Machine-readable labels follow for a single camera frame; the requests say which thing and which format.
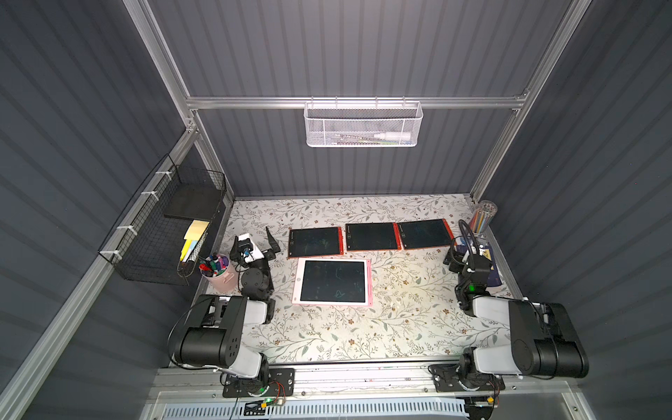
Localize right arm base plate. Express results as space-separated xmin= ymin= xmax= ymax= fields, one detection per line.
xmin=427 ymin=363 xmax=506 ymax=395

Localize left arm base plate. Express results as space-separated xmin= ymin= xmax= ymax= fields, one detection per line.
xmin=220 ymin=367 xmax=296 ymax=398

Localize dark blue notebook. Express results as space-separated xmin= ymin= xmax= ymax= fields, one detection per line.
xmin=481 ymin=246 xmax=503 ymax=287

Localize black corrugated cable conduit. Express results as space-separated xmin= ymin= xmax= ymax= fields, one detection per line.
xmin=457 ymin=219 xmax=481 ymax=264

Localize red tablet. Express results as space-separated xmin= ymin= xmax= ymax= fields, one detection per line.
xmin=397 ymin=219 xmax=453 ymax=250
xmin=288 ymin=227 xmax=344 ymax=258
xmin=346 ymin=222 xmax=402 ymax=252

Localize white marker in basket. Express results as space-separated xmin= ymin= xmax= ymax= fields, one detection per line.
xmin=373 ymin=132 xmax=413 ymax=144

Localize yellow sticky notes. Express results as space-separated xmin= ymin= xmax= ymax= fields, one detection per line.
xmin=180 ymin=220 xmax=209 ymax=262

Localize pink white writing tablet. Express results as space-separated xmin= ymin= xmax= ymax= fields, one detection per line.
xmin=292 ymin=257 xmax=367 ymax=307

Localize black tray in basket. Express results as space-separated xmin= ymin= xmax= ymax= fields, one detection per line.
xmin=164 ymin=185 xmax=222 ymax=221

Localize pink cup with markers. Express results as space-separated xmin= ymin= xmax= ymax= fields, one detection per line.
xmin=198 ymin=254 xmax=239 ymax=294

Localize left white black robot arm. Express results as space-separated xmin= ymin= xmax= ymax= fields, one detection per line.
xmin=167 ymin=229 xmax=281 ymax=388

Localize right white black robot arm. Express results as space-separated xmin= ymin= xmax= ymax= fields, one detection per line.
xmin=446 ymin=245 xmax=589 ymax=390

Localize white wire mesh basket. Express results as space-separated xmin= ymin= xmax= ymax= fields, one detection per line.
xmin=304 ymin=101 xmax=424 ymax=148

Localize clear cup coloured pencils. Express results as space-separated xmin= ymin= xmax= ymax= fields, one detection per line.
xmin=468 ymin=201 xmax=498 ymax=236

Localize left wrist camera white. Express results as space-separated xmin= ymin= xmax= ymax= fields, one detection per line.
xmin=231 ymin=234 xmax=264 ymax=265

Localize black wire wall basket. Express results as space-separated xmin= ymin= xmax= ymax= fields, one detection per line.
xmin=99 ymin=155 xmax=227 ymax=286

